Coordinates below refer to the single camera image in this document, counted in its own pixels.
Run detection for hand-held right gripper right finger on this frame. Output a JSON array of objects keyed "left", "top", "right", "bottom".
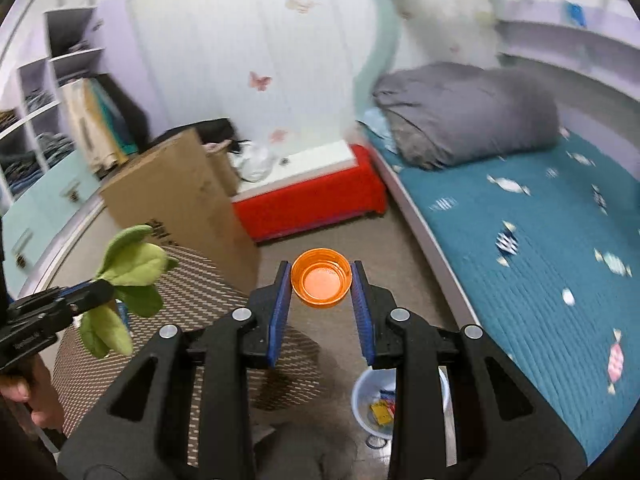
[{"left": 350, "top": 260, "right": 588, "bottom": 480}]

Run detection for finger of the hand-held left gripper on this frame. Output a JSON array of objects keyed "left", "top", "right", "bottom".
[{"left": 55, "top": 279, "right": 118, "bottom": 319}]

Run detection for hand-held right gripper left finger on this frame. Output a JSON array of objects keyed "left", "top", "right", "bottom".
[{"left": 57, "top": 260, "right": 293, "bottom": 480}]

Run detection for orange bottle cap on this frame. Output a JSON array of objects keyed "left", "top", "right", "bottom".
[{"left": 291, "top": 248, "right": 353, "bottom": 308}]

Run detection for green plush leaves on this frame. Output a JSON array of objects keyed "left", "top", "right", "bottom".
[{"left": 80, "top": 225, "right": 180, "bottom": 359}]

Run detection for white plastic bin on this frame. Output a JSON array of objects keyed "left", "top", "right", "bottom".
[{"left": 351, "top": 367, "right": 449, "bottom": 442}]

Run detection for person's left hand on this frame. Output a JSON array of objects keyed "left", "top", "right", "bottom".
[{"left": 0, "top": 357, "right": 67, "bottom": 432}]

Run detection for white low cabinet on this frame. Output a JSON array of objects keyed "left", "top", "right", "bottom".
[{"left": 20, "top": 195, "right": 117, "bottom": 302}]

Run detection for brown polka dot table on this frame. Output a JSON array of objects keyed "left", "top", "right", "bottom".
[{"left": 52, "top": 242, "right": 324, "bottom": 437}]

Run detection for teal drawer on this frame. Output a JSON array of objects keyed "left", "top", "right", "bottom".
[
  {"left": 0, "top": 195, "right": 53, "bottom": 288},
  {"left": 10, "top": 152, "right": 104, "bottom": 217}
]

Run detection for red storage bench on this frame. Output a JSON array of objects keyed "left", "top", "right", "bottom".
[{"left": 231, "top": 140, "right": 390, "bottom": 244}]

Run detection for large cardboard box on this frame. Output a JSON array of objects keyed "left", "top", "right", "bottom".
[{"left": 100, "top": 127, "right": 261, "bottom": 294}]

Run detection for dark folded clothes stack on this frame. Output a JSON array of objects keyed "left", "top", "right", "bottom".
[{"left": 0, "top": 155, "right": 44, "bottom": 194}]

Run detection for teal candy-print bed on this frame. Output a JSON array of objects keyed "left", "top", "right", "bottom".
[{"left": 370, "top": 130, "right": 640, "bottom": 466}]

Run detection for blue grey folded clothes stack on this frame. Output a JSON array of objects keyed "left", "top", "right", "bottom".
[{"left": 37, "top": 132, "right": 76, "bottom": 166}]

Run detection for white plastic bag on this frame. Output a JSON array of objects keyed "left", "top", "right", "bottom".
[{"left": 235, "top": 141, "right": 279, "bottom": 182}]

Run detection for yellow hanging garment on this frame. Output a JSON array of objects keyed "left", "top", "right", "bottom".
[{"left": 82, "top": 82, "right": 129, "bottom": 162}]

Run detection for green hanging garment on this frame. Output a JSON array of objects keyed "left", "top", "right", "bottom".
[{"left": 97, "top": 85, "right": 139, "bottom": 157}]

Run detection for cream hanging jacket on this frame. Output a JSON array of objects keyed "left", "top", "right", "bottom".
[{"left": 60, "top": 80, "right": 109, "bottom": 174}]

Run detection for blue plaid pillow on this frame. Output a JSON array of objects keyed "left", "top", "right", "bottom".
[{"left": 362, "top": 107, "right": 399, "bottom": 154}]

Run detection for black hanging garment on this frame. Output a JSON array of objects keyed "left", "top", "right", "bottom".
[{"left": 107, "top": 74, "right": 151, "bottom": 147}]

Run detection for black cloth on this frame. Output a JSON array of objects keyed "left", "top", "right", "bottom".
[{"left": 150, "top": 119, "right": 237, "bottom": 147}]

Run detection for grey quilt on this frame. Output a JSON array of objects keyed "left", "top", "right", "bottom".
[{"left": 372, "top": 62, "right": 560, "bottom": 171}]

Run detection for lilac shelf unit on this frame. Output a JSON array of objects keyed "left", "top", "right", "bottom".
[{"left": 0, "top": 0, "right": 152, "bottom": 283}]

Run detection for white wardrobe doors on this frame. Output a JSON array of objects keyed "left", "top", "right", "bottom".
[{"left": 127, "top": 0, "right": 382, "bottom": 162}]

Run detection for teal bunk bed frame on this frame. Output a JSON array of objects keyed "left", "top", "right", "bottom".
[{"left": 350, "top": 0, "right": 640, "bottom": 466}]

